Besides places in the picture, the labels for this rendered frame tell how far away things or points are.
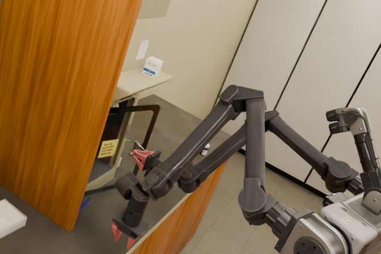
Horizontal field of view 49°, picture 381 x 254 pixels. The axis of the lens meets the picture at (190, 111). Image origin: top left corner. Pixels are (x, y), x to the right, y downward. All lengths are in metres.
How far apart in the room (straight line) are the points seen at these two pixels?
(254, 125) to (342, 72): 3.05
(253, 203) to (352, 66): 3.25
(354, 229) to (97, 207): 1.01
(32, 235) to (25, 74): 0.55
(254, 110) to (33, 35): 0.76
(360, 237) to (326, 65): 3.27
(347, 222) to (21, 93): 1.11
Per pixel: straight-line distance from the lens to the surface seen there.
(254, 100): 1.35
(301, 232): 1.11
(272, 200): 1.17
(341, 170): 1.57
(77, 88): 1.39
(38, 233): 1.62
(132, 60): 1.56
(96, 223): 1.70
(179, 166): 1.30
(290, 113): 4.46
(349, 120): 1.29
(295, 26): 4.32
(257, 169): 1.23
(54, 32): 1.42
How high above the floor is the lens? 2.05
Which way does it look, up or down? 23 degrees down
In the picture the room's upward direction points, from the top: 21 degrees clockwise
